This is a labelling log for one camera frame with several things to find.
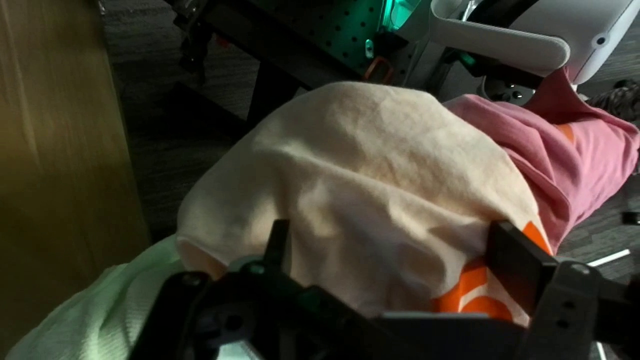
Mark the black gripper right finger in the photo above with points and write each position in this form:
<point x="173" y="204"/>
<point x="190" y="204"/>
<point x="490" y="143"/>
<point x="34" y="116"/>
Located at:
<point x="518" y="264"/>

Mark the large cardboard box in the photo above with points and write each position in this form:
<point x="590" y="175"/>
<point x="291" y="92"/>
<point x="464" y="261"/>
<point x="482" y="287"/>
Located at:
<point x="68" y="203"/>

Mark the light green shirt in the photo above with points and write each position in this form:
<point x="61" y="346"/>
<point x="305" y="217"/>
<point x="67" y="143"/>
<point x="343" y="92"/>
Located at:
<point x="103" y="320"/>

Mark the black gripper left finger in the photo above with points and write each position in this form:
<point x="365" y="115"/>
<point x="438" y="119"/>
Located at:
<point x="277" y="255"/>

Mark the pink shirt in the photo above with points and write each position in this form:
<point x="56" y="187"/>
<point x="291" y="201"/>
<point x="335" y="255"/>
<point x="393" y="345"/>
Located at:
<point x="574" y="156"/>

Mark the peach shirt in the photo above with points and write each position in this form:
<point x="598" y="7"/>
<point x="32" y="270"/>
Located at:
<point x="388" y="197"/>

